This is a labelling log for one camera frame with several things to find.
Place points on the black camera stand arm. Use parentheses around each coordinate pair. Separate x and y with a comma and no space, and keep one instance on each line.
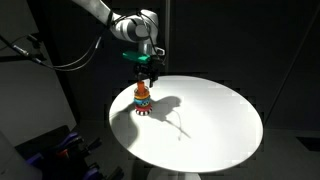
(20,50)

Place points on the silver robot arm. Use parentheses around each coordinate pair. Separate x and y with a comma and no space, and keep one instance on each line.
(130,28)

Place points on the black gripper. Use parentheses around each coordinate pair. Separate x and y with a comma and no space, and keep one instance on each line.
(150,68)

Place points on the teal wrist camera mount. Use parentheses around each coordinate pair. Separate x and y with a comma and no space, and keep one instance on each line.
(135,56)

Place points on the white round table pedestal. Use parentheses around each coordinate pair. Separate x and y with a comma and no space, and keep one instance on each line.
(173,174)

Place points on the orange stacking toy rod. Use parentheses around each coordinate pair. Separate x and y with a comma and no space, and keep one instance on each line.
(141,85)

